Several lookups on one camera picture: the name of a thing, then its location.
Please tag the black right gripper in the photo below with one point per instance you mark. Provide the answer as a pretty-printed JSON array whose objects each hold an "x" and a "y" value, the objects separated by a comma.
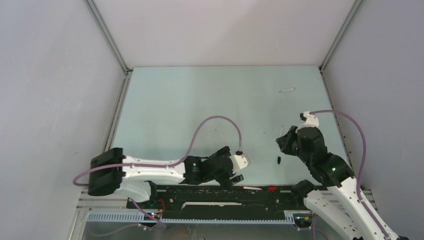
[{"x": 283, "y": 142}]

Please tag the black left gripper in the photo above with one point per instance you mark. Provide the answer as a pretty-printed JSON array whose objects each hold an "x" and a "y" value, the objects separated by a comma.
[{"x": 225, "y": 181}]

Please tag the white pen red cap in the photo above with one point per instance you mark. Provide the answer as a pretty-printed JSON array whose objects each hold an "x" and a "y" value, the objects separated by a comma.
[{"x": 269, "y": 188}]

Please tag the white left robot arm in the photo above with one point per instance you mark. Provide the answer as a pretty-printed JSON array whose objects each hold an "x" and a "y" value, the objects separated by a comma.
[{"x": 112, "y": 172}]

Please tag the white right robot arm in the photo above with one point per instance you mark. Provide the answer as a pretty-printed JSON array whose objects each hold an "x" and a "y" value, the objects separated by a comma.
[{"x": 358, "y": 220}]

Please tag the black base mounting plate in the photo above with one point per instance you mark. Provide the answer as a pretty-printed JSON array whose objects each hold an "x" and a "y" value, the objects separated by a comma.
[{"x": 214, "y": 203}]

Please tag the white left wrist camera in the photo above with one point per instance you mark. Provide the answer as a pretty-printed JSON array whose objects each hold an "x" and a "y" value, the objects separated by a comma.
[{"x": 240, "y": 161}]

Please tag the aluminium frame rail right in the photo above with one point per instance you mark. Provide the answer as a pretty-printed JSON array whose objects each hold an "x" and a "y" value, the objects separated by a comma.
[{"x": 323, "y": 68}]

